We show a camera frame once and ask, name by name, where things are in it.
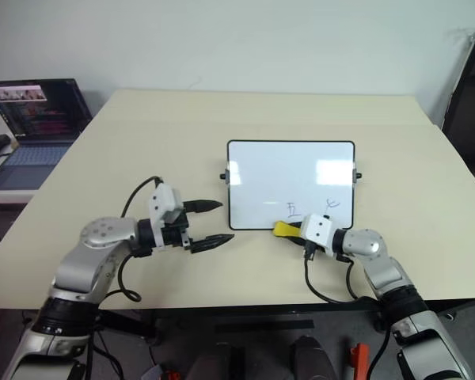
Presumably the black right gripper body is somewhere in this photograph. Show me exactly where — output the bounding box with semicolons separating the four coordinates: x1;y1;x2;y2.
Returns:
302;238;320;262

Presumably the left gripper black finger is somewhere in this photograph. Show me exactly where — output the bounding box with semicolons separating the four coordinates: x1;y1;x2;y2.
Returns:
189;234;237;255
181;199;225;215

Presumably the yellow whiteboard eraser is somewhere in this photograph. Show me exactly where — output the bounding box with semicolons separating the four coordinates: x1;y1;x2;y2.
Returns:
272;220;304;239

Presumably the open dark laptop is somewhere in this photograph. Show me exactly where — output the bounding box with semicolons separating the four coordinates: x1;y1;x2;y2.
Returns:
0;78;94;192

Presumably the dark rounded shape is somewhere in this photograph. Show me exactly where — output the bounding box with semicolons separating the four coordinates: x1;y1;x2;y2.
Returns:
291;335;336;380
186;340;241;380

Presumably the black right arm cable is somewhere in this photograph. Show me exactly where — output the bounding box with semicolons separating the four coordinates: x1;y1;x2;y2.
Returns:
302;253;382;306

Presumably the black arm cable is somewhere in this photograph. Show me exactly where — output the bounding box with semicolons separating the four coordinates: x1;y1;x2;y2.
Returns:
102;176;164;304
302;253;382;306

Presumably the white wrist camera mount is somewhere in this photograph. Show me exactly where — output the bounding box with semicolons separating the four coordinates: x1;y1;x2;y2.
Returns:
299;212;336;251
148;184;184;251

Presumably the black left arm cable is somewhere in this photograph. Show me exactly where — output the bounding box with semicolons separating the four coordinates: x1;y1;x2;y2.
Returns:
102;176;164;304

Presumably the black floor cable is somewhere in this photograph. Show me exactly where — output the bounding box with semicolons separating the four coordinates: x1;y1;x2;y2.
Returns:
87;312;122;380

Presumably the small black-framed whiteboard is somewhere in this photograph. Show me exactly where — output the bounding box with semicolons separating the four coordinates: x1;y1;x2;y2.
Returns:
218;139;362;232

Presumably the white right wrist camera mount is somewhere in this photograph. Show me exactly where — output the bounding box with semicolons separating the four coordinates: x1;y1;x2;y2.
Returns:
299;212;336;251

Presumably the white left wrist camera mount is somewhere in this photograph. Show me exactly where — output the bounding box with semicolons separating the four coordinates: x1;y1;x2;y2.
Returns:
148;184;184;251

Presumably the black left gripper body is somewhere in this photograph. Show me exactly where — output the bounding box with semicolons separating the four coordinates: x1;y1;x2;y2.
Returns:
162;212;194;249

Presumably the black table frame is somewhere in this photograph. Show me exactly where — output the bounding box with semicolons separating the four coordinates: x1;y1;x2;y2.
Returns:
97;294;475;332

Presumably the red plastic clamp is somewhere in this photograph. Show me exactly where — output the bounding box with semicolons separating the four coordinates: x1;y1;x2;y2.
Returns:
349;341;370;374

